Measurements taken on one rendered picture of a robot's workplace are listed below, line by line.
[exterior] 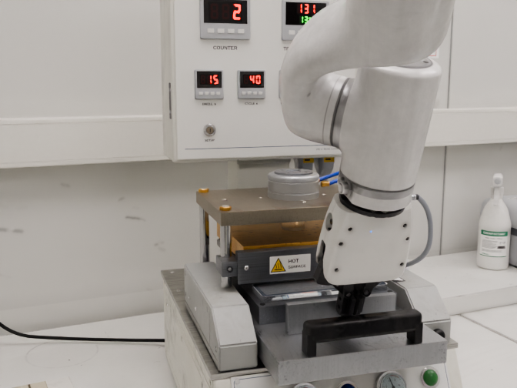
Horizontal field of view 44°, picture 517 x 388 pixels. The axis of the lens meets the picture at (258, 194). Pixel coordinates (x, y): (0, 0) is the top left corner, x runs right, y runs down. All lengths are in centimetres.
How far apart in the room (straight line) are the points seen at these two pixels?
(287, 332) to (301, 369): 7
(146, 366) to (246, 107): 53
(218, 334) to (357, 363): 17
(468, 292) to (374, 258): 86
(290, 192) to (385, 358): 29
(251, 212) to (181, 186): 65
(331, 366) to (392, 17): 43
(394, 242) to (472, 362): 63
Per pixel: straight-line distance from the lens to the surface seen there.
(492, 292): 164
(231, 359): 82
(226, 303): 84
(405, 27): 53
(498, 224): 177
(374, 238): 73
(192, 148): 107
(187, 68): 106
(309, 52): 59
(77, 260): 149
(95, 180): 146
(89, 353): 136
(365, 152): 67
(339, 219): 71
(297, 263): 90
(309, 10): 112
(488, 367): 133
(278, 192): 95
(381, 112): 65
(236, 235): 95
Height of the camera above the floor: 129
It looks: 10 degrees down
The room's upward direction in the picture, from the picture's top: straight up
